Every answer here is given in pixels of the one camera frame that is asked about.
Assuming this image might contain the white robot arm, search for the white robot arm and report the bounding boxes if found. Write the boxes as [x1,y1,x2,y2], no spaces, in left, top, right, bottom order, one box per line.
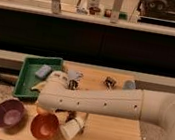
[37,70,175,140]

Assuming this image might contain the red bowl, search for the red bowl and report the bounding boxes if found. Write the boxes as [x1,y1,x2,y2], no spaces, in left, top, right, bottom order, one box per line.
[30,113,59,140]

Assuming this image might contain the purple bowl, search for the purple bowl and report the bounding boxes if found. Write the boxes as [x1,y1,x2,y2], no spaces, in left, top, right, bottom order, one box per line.
[0,99,25,129]

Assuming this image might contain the light blue cloth item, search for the light blue cloth item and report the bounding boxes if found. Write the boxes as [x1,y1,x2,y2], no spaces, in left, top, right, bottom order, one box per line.
[67,69,83,82]

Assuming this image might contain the small dark toy object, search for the small dark toy object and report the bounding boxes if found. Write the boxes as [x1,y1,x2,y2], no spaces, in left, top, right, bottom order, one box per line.
[104,76,116,89]

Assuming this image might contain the blue grey cup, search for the blue grey cup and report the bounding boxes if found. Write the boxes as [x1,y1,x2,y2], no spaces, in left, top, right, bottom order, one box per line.
[123,80,136,90]

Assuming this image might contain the brown braided object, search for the brown braided object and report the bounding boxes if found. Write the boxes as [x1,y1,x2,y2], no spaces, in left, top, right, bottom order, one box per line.
[66,111,76,122]

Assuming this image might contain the banana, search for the banana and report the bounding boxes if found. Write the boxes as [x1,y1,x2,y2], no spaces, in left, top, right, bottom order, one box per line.
[31,81,46,92]

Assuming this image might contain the white cup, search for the white cup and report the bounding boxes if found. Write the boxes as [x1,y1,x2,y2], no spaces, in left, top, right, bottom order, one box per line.
[60,116,84,140]

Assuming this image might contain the green plastic tray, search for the green plastic tray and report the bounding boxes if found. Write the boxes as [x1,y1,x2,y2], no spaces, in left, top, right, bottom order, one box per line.
[13,57,63,102]

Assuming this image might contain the black machine on shelf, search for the black machine on shelf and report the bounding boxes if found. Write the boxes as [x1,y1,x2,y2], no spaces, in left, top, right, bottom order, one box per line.
[137,0,175,28]

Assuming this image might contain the right metal post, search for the right metal post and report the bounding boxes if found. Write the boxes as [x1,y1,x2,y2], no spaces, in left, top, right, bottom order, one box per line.
[110,0,124,23]

